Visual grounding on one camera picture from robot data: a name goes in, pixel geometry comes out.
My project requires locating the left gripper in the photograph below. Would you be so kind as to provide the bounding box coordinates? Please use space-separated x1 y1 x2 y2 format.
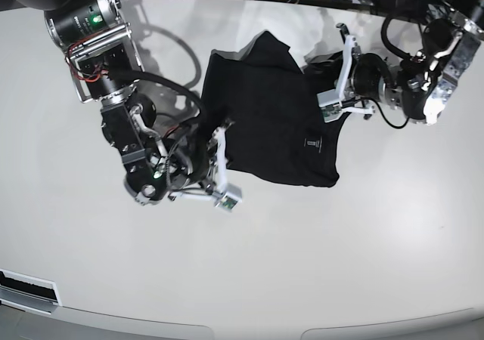
342 53 397 108

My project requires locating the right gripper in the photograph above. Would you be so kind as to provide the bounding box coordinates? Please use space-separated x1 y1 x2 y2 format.
166 128 223 200

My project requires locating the black t-shirt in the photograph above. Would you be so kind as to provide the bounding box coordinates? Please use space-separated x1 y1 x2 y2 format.
200 31 347 187

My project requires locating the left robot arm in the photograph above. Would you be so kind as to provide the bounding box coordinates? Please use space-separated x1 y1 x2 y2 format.
337 0 483 125

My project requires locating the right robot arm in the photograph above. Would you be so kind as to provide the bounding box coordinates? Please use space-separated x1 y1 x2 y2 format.
17 0 227 205

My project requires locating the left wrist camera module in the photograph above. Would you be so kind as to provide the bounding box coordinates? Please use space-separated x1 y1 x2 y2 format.
317 89 343 123

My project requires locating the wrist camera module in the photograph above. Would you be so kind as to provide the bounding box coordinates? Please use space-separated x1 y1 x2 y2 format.
215 184 243 212
317 89 343 123

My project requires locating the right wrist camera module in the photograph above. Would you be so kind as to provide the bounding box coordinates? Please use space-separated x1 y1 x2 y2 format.
215 184 243 212

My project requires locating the table cable grommet slot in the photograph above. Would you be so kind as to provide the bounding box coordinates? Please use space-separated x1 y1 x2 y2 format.
1 269 63 316

